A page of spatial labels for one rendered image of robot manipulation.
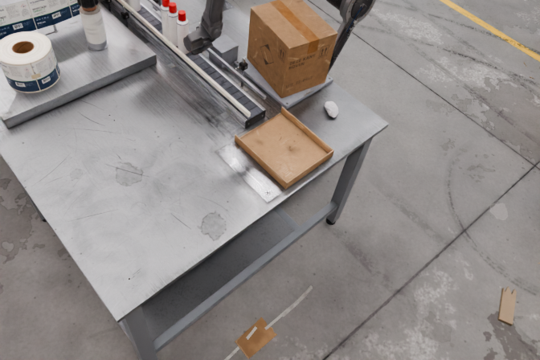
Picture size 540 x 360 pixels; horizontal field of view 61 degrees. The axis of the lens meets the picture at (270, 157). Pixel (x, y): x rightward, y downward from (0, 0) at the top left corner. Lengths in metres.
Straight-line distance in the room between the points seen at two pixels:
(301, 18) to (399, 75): 1.81
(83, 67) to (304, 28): 0.95
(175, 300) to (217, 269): 0.23
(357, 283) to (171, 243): 1.23
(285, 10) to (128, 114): 0.78
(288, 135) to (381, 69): 1.92
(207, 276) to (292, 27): 1.16
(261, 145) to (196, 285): 0.74
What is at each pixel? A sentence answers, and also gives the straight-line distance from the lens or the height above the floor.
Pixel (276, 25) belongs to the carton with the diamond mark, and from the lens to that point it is 1.93.
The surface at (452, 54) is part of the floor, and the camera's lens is 4.11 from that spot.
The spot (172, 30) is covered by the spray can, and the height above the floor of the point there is 0.97.
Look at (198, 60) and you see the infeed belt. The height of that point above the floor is 0.88.
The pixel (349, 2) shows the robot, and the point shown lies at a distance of 2.53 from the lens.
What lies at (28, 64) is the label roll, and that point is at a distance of 1.96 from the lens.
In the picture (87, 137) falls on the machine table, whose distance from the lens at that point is 1.90.
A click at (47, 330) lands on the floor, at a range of 2.45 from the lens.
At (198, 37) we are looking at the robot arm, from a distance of 1.86.
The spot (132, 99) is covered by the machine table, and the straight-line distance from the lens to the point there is 2.01.
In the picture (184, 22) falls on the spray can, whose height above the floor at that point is 1.05.
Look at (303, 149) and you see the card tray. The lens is 1.83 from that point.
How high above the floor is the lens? 2.22
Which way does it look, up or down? 51 degrees down
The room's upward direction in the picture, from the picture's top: 9 degrees clockwise
